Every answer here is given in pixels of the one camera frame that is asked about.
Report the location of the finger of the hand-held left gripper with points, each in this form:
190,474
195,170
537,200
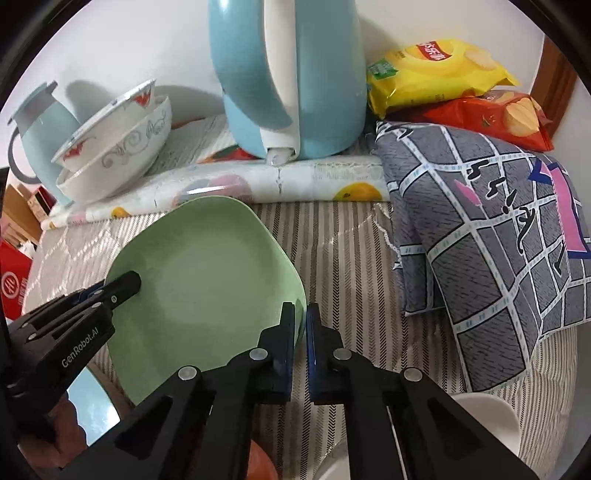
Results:
90,293
124,285

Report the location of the red paper bag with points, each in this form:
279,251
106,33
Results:
11,281

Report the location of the wooden door frame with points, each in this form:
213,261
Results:
554,78

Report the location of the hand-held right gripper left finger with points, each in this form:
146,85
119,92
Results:
286,334

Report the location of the cardboard box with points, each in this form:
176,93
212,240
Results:
16,212

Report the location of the person's left hand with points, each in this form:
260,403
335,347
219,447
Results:
64,429

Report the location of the light blue thermos jug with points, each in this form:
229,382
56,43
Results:
41,134

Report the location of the green plate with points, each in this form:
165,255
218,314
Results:
198,286

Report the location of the white bowl red pattern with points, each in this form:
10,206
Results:
106,124

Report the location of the red chip bag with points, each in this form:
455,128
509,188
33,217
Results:
480,117

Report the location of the white bowl grey scroll pattern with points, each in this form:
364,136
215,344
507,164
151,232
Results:
134,147

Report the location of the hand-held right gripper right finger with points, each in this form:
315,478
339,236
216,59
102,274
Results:
314,341

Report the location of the yellow chip bag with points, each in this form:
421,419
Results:
425,69

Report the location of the striped quilt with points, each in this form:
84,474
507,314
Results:
351,277

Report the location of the fruit print cloth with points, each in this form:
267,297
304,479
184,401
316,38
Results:
295,182

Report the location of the grey grid patterned cloth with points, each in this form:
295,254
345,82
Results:
485,258

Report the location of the patterned gift box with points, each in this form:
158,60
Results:
39,201

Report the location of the brown bowl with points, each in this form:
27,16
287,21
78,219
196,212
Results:
263,461

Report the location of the light blue electric kettle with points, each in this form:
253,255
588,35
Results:
240,69

